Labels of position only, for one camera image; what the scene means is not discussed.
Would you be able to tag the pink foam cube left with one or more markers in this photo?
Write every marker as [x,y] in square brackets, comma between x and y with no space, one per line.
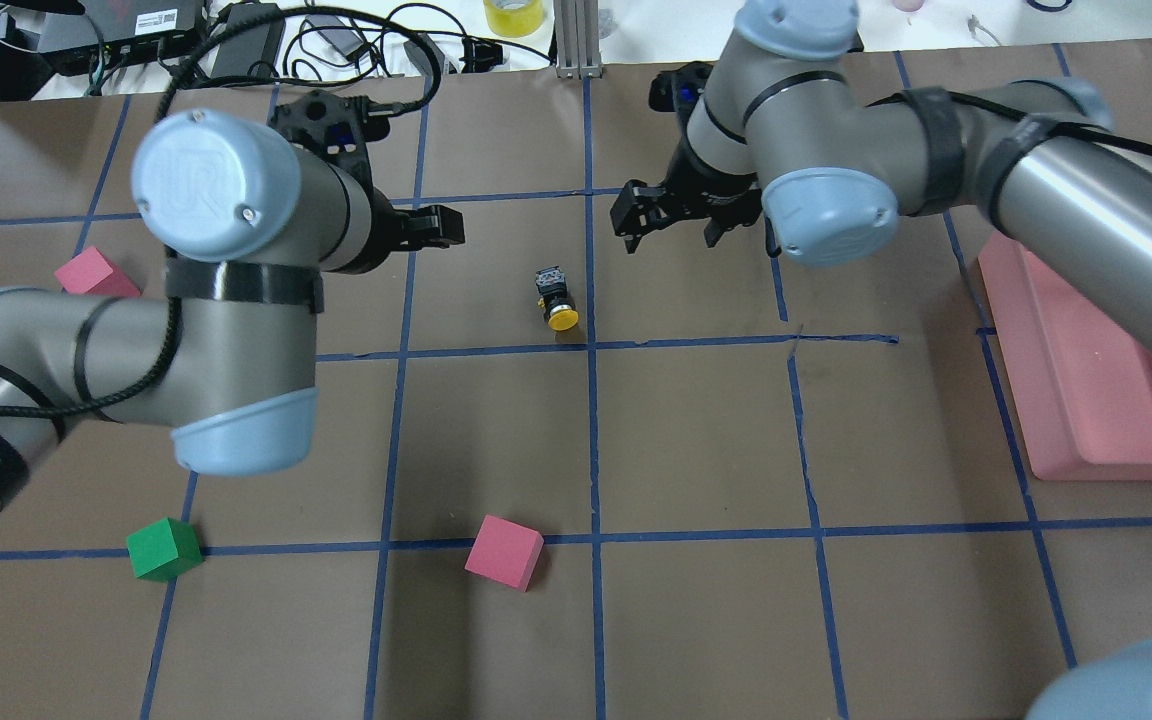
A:
[91,272]

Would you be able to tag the black electronics box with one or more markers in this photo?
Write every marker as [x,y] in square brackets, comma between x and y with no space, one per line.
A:
[123,23]

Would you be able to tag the pink plastic tray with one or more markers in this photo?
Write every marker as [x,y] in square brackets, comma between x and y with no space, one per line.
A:
[1081,385]

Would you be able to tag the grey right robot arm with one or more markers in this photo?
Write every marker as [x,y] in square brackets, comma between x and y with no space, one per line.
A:
[771,130]

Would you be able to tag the pink foam cube centre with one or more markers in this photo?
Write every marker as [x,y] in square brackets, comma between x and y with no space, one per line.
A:
[505,552]

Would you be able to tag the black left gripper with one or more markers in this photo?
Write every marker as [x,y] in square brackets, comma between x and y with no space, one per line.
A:
[388,238]

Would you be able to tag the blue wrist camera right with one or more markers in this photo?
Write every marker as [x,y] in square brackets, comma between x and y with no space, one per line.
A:
[677,92]

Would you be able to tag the yellow tape roll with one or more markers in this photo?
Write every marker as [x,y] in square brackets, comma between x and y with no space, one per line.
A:
[514,19]

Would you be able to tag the black power adapter left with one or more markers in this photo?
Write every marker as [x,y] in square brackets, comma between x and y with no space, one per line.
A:
[253,53]

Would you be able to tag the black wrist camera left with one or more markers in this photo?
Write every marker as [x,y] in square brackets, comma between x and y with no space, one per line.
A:
[336,129]

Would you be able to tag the green foam cube near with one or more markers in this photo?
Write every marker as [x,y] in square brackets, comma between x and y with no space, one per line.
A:
[163,550]

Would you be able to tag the yellow push button switch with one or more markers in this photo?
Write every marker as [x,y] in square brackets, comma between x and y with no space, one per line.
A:
[555,300]

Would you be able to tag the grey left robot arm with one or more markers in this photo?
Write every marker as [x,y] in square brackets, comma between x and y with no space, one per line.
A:
[251,218]

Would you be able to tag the pink foam cube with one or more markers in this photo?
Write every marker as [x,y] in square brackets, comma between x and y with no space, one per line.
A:
[505,552]
[91,272]

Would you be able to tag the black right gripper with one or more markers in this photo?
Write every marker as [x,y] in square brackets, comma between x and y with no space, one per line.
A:
[704,196]

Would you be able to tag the aluminium profile post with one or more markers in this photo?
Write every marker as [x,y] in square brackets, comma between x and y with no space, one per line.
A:
[577,39]

